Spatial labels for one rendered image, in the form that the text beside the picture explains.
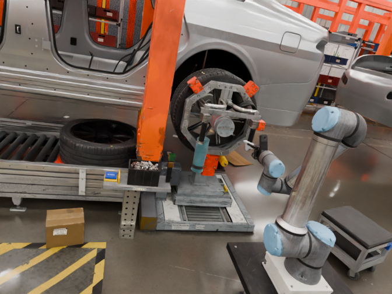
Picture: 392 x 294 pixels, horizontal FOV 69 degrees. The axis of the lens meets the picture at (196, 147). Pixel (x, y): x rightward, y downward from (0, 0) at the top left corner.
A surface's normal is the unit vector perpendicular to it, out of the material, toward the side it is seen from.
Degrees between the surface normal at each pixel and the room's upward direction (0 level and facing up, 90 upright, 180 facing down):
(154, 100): 90
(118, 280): 0
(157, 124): 90
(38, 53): 91
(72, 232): 90
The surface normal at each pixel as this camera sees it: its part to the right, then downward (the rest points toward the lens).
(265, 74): 0.19, 0.41
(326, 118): -0.91, -0.29
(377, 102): -0.94, -0.02
